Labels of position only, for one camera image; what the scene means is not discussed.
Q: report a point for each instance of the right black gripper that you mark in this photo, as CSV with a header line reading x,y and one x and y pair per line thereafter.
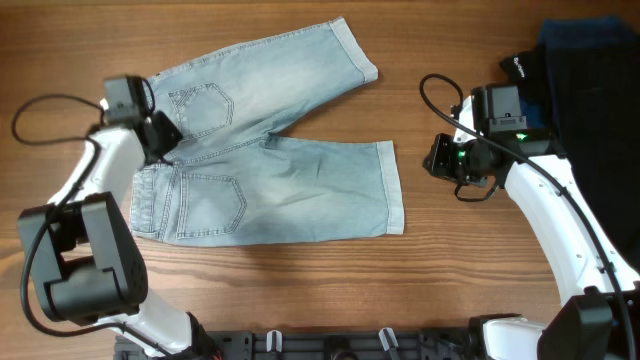
x,y
437,166

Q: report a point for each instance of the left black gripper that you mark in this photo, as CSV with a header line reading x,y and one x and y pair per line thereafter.
x,y
172,136

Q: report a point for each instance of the light blue denim shorts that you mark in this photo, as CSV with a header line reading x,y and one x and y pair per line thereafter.
x,y
235,178

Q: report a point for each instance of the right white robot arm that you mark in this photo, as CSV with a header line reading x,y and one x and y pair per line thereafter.
x,y
598,289

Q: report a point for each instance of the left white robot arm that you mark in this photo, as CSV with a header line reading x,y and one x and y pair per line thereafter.
x,y
83,271

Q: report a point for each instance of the dark clothes pile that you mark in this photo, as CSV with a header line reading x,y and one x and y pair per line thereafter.
x,y
582,80

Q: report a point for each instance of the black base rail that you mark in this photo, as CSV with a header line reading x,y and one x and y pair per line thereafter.
x,y
432,344

